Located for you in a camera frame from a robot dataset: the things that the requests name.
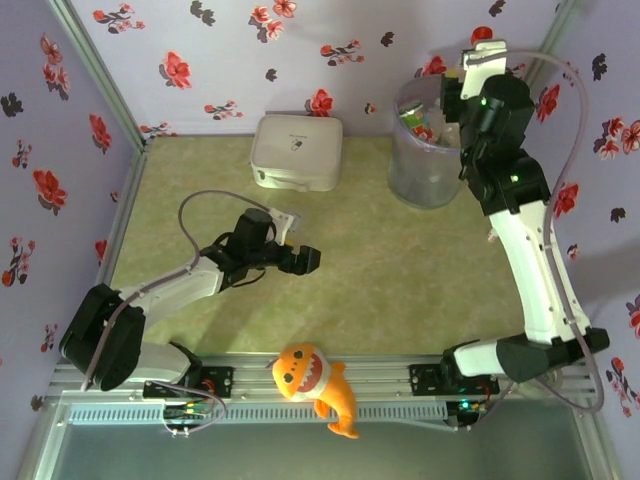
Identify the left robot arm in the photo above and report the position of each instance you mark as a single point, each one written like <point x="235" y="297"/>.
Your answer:
<point x="170" y="290"/>

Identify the grey mesh waste bin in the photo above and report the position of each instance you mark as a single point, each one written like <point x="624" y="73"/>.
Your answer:
<point x="420" y="175"/>

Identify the aluminium frame post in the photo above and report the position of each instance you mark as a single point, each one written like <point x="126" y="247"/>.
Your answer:
<point x="102" y="75"/>
<point x="552" y="40"/>

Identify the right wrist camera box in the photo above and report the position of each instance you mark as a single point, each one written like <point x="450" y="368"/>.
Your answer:
<point x="477" y="70"/>

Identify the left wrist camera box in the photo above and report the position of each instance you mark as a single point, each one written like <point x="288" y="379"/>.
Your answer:
<point x="286" y="220"/>

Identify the white zipped case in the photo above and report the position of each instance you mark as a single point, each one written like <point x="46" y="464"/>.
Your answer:
<point x="300" y="150"/>

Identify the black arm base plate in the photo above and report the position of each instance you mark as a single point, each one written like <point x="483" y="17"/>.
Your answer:
<point x="425" y="380"/>
<point x="220" y="380"/>

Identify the aluminium frame rail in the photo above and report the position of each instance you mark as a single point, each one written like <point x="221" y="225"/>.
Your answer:
<point x="380" y="380"/>
<point x="125" y="200"/>

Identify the small white bottle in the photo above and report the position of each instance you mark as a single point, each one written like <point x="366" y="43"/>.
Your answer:
<point x="490" y="236"/>

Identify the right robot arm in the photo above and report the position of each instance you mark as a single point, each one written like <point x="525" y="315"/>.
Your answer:
<point x="535" y="280"/>

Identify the small circuit board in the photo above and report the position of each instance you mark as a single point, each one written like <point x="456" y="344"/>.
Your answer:
<point x="186" y="412"/>
<point x="467" y="407"/>

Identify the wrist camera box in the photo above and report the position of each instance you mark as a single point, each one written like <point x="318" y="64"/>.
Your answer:
<point x="477" y="70"/>
<point x="286" y="220"/>

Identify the orange shark plush toy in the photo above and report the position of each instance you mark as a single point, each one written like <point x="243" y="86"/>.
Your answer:
<point x="300" y="372"/>

